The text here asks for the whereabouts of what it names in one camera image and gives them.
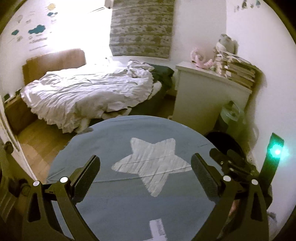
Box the black trash bin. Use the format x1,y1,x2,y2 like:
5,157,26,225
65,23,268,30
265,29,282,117
204,131,246,162

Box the green air purifier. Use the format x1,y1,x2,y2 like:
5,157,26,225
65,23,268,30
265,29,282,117
218,100,246,140

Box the white cabinet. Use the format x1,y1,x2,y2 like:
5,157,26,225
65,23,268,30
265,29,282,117
172,61,252,134

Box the stack of books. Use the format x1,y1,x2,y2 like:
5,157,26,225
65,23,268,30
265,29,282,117
214,52,260,90

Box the pink plush toy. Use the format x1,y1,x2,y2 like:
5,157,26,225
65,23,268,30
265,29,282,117
190,48,214,69

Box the wooden bedside table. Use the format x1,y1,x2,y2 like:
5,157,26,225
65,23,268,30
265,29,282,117
4,95,38,135

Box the grey plush toy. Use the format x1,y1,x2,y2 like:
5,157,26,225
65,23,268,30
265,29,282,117
215,34,237,54

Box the white rumpled duvet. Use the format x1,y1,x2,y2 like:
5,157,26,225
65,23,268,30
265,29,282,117
20,60,154,133

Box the brown wooden headboard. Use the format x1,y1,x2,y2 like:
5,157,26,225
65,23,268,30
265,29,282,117
22,49,86,85

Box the patterned roman blind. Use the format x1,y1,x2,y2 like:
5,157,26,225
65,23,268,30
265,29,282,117
109,0,175,59

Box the cloud and sun wall stickers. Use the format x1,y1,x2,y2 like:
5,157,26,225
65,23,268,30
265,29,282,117
9,1,59,52

